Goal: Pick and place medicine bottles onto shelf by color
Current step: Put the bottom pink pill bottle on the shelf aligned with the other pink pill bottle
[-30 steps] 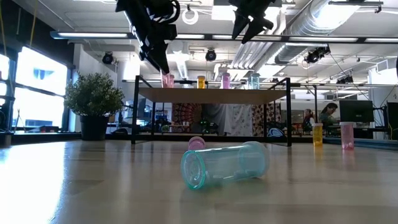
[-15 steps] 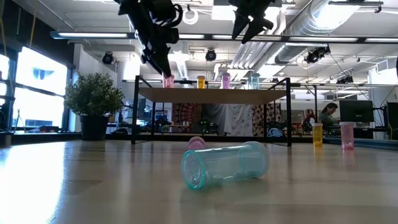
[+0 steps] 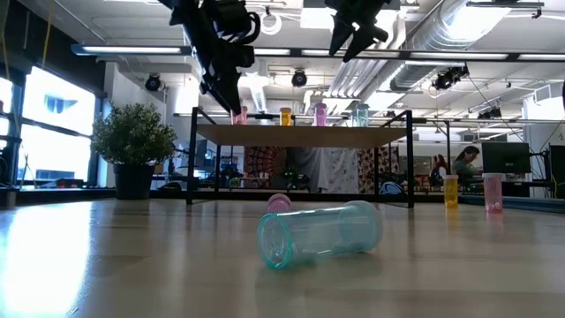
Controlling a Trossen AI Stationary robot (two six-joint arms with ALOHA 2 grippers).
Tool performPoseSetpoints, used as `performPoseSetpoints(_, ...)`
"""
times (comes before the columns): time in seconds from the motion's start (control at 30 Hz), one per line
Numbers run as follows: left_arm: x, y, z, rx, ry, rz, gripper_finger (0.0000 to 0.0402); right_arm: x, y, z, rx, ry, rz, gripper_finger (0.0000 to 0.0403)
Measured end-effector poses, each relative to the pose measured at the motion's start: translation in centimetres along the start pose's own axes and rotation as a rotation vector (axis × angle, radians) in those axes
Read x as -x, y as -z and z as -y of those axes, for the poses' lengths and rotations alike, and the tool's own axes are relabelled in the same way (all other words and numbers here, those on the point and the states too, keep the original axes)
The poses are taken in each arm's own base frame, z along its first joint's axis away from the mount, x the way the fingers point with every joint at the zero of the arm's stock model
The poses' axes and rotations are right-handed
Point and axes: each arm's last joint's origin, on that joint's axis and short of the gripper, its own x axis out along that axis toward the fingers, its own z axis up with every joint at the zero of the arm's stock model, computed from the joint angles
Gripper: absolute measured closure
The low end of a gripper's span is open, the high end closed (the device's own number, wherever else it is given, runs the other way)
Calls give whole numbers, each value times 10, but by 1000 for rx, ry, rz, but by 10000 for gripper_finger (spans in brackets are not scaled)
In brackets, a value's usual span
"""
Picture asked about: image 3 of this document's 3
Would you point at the black ceiling spot light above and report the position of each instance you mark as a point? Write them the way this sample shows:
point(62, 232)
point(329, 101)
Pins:
point(448, 78)
point(152, 82)
point(299, 78)

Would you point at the person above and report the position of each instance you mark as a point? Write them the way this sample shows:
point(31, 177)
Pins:
point(465, 167)
point(439, 172)

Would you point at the teal pill bottle white cap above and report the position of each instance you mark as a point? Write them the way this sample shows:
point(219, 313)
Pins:
point(309, 234)
point(363, 117)

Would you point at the salmon pill bottle white cap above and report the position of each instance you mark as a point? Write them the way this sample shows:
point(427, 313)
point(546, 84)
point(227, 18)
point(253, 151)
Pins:
point(243, 119)
point(493, 194)

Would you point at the white patterned hanging cloth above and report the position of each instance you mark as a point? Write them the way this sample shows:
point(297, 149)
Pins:
point(343, 170)

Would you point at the long linear ceiling light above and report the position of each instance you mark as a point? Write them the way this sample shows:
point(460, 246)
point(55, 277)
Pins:
point(132, 50)

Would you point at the black overhead bracket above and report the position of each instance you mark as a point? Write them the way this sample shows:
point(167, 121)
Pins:
point(503, 4)

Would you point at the round patterned tapestry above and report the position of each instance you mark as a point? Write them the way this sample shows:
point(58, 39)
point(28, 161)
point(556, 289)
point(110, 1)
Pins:
point(265, 161)

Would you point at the wooden shelf black metal frame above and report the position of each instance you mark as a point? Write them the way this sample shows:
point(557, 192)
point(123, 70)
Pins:
point(300, 136)

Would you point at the white ceiling pipes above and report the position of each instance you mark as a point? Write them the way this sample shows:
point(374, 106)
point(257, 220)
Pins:
point(348, 79)

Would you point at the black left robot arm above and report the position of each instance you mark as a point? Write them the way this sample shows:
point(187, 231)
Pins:
point(176, 6)

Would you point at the large glass window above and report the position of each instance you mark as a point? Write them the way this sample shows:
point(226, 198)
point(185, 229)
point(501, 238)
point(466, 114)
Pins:
point(57, 115)

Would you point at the pink pill bottle white cap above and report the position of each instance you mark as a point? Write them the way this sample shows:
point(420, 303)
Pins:
point(321, 115)
point(278, 204)

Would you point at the orange pill bottle white cap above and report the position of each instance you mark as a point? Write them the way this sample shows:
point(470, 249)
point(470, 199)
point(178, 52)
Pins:
point(450, 192)
point(285, 117)

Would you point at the black computer monitor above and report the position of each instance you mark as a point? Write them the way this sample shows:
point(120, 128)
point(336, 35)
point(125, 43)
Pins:
point(505, 157)
point(557, 170)

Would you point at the silver ventilation duct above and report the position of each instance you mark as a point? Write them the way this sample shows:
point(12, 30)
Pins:
point(441, 35)

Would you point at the grey hanging cloth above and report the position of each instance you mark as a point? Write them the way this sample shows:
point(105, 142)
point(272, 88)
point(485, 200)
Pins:
point(309, 170)

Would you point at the black aluminium rig frame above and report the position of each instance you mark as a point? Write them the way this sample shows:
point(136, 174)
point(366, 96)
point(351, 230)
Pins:
point(66, 194)

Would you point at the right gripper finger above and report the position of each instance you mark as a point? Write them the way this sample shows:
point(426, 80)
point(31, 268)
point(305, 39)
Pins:
point(364, 39)
point(342, 35)

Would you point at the dark floral hanging cloth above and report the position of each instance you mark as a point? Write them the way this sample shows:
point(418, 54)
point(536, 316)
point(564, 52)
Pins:
point(366, 170)

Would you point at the green potted plant black pot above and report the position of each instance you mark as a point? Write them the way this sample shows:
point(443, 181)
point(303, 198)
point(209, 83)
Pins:
point(132, 137)

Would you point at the blue white helmet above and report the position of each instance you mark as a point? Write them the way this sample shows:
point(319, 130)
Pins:
point(391, 188)

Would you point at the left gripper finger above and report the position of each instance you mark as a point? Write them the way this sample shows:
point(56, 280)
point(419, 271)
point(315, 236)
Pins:
point(225, 88)

